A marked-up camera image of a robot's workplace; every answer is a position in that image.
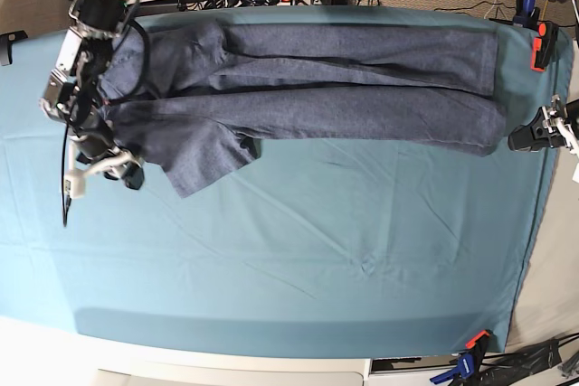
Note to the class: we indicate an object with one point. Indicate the robot's left gripper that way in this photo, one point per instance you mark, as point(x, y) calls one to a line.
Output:
point(552, 126)

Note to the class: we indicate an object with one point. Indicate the robot's right gripper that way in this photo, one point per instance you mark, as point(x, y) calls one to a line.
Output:
point(93, 152)

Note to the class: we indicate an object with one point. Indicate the blue-grey T-shirt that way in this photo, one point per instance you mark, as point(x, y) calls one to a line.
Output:
point(196, 100)

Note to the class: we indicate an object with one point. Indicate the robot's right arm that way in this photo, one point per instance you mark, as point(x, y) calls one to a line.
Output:
point(72, 96)

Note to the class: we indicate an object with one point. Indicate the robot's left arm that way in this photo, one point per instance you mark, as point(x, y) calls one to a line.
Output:
point(553, 126)

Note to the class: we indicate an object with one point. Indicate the orange black clamp, top right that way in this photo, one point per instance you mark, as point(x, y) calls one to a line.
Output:
point(544, 46)

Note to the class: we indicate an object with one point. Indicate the blue clamp, top right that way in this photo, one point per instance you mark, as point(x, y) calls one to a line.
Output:
point(526, 14)

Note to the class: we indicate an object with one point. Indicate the teal table cloth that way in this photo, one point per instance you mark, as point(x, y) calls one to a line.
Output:
point(319, 249)

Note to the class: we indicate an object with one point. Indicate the blue orange clamp, bottom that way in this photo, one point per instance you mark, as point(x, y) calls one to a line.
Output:
point(468, 363)

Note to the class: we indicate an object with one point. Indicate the black bag, bottom right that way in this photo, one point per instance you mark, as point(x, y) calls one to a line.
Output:
point(517, 366)

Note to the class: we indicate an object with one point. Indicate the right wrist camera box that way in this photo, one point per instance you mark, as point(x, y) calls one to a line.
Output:
point(75, 184)

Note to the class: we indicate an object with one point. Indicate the black bracket, left edge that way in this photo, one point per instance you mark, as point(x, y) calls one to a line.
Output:
point(7, 40)

